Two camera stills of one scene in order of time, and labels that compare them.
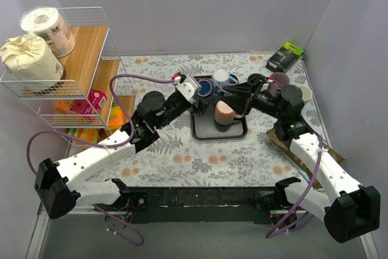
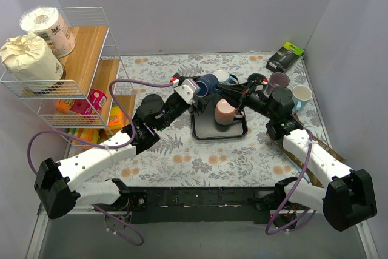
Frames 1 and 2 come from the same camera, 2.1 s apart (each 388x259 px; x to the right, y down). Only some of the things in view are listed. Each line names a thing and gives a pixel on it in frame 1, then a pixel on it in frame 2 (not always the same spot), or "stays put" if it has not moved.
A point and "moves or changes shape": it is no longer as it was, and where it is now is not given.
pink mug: [224, 114] stays put
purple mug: [280, 80] stays put
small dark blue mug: [206, 88] moves or changes shape
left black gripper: [199, 105] stays put
